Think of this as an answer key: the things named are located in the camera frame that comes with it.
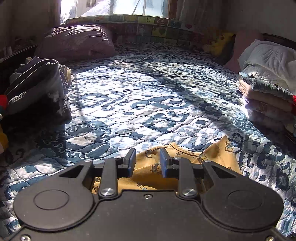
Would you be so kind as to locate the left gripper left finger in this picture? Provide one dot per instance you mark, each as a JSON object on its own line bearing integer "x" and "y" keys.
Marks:
{"x": 113, "y": 169}

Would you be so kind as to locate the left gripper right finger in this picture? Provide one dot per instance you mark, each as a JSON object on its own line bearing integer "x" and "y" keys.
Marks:
{"x": 180, "y": 169}

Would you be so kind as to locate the dark grey clothes pile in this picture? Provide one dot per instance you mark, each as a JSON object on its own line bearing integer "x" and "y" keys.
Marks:
{"x": 37, "y": 95}

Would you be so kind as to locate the blue white quilted bedspread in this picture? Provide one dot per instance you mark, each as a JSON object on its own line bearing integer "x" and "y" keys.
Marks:
{"x": 148, "y": 96}

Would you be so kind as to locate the grey folded bottom garment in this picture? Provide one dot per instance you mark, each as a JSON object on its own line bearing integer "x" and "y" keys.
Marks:
{"x": 268, "y": 119}

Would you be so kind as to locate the lavender folded garment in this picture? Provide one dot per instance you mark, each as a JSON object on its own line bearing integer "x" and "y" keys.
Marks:
{"x": 257, "y": 110}

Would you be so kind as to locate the beige folded garment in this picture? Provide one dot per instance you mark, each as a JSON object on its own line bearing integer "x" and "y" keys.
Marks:
{"x": 266, "y": 98}

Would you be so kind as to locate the grey-green folded towel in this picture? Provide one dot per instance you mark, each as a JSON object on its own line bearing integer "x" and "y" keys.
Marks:
{"x": 266, "y": 87}

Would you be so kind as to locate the red folded garment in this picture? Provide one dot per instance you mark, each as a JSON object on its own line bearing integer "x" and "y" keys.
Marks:
{"x": 294, "y": 105}

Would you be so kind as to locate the yellow plush toy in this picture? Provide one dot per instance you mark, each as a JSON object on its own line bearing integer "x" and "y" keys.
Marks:
{"x": 216, "y": 46}

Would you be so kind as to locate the red plush toy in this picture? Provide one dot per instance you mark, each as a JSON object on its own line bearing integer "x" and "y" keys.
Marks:
{"x": 3, "y": 104}

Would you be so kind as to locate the purple pink pillow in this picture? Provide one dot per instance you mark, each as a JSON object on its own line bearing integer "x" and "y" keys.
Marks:
{"x": 75, "y": 43}

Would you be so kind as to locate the colourful alphabet bumper mat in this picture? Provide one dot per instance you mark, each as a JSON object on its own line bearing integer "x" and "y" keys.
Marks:
{"x": 145, "y": 29}

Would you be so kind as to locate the white pillow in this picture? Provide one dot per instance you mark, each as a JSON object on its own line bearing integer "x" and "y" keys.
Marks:
{"x": 270, "y": 62}

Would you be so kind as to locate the window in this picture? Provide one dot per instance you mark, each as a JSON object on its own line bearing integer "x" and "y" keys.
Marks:
{"x": 77, "y": 8}

